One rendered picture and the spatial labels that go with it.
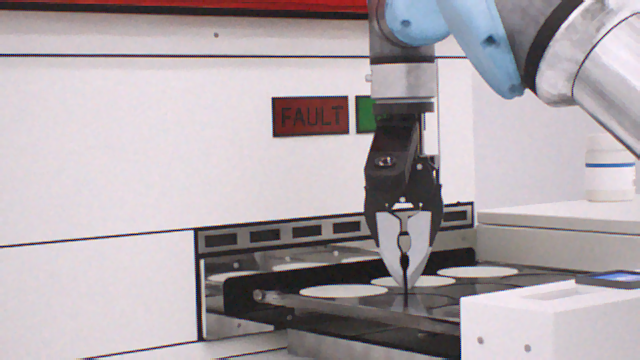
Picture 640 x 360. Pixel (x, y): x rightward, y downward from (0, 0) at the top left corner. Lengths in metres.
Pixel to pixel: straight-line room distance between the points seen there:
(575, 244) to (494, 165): 2.30
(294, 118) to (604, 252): 0.41
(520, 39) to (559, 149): 3.21
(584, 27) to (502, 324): 0.23
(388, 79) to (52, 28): 0.37
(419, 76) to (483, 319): 0.52
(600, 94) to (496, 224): 0.84
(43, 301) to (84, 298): 0.05
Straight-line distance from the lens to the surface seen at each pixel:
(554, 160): 4.11
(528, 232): 1.67
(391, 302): 1.36
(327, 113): 1.56
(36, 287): 1.37
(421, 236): 1.44
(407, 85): 1.42
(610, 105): 0.90
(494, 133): 3.91
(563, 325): 0.92
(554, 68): 0.91
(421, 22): 1.31
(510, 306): 0.94
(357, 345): 1.41
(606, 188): 1.84
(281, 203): 1.52
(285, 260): 1.52
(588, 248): 1.61
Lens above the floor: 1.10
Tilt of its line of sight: 3 degrees down
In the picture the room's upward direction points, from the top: 2 degrees counter-clockwise
